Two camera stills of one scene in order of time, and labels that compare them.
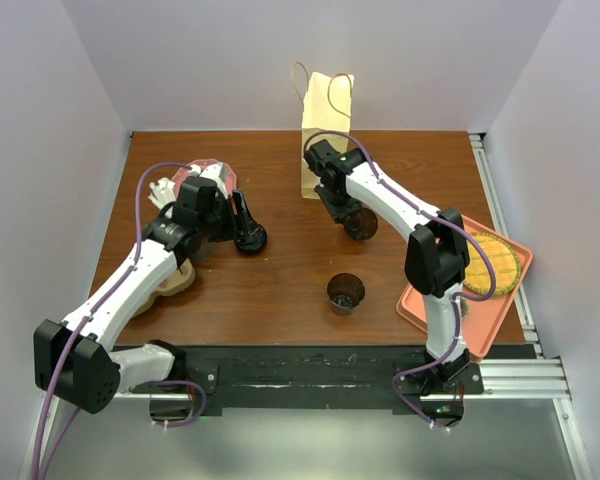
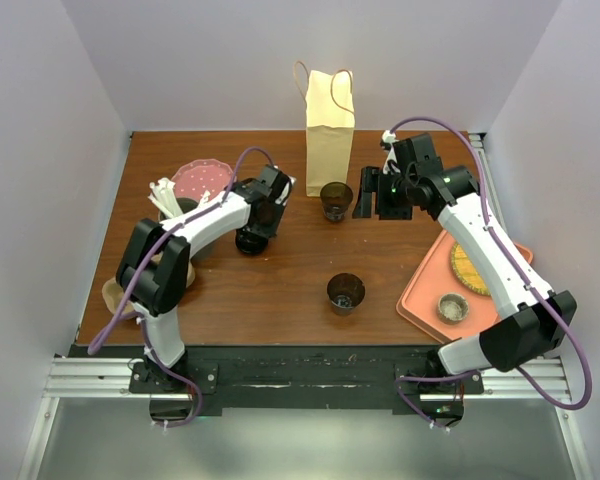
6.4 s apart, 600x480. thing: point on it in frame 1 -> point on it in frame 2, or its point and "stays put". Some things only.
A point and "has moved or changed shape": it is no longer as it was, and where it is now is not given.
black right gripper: x=338 y=212 -> x=372 y=181
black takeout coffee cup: x=345 y=292 stays put
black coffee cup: x=361 y=224 has moved or changed shape
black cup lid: x=253 y=240 stays put
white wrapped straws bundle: x=162 y=192 stays put
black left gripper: x=238 y=223 -> x=270 y=230
